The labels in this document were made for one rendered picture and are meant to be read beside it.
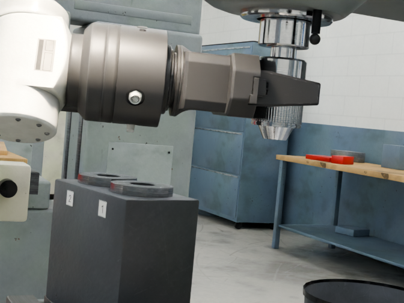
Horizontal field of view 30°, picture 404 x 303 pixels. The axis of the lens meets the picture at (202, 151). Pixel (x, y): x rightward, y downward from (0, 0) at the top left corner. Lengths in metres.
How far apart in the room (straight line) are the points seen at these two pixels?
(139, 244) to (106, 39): 0.42
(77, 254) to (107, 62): 0.51
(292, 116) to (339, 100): 7.03
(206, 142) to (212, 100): 8.03
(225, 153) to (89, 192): 7.20
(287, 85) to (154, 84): 0.12
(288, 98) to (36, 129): 0.22
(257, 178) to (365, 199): 1.35
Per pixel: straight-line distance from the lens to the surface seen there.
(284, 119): 0.68
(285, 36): 0.68
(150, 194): 1.02
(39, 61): 0.65
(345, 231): 6.88
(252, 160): 8.00
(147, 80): 0.64
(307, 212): 8.05
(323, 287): 2.89
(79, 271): 1.10
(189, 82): 0.65
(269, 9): 0.67
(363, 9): 0.85
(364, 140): 7.34
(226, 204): 8.18
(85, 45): 0.65
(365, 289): 2.96
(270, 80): 0.67
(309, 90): 0.68
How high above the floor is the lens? 1.21
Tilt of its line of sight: 3 degrees down
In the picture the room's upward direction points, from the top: 5 degrees clockwise
